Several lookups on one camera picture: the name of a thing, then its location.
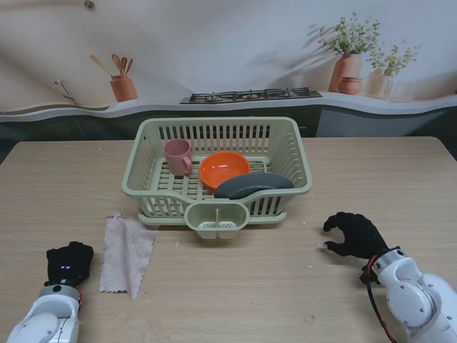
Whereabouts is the orange plastic bowl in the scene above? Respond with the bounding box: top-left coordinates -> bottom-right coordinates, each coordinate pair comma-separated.
199,151 -> 251,190

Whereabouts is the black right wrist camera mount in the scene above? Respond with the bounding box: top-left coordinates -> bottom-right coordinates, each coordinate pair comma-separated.
359,266 -> 381,286

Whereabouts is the printed kitchen backdrop banner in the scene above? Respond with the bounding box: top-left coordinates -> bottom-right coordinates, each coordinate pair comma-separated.
0,0 -> 457,144

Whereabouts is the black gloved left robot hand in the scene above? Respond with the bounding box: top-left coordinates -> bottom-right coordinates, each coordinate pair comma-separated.
46,242 -> 94,289

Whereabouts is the grey round plate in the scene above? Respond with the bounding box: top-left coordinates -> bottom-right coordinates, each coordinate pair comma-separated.
214,172 -> 296,200

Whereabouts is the red black right arm cable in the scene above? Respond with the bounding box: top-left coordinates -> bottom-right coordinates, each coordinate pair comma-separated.
364,255 -> 397,343

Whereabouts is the green plastic dish rack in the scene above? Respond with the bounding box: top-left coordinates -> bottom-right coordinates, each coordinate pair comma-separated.
122,116 -> 314,219

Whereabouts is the pink plastic mug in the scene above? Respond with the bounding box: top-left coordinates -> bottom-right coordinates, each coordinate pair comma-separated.
164,139 -> 194,179

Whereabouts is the pale pink wiping cloth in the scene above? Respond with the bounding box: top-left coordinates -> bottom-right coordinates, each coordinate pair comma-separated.
99,212 -> 160,300

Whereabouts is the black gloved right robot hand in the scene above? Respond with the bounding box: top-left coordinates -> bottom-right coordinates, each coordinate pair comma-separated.
323,212 -> 391,261

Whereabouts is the green cutlery holder cup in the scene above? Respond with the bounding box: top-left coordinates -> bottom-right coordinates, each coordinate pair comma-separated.
184,202 -> 250,239

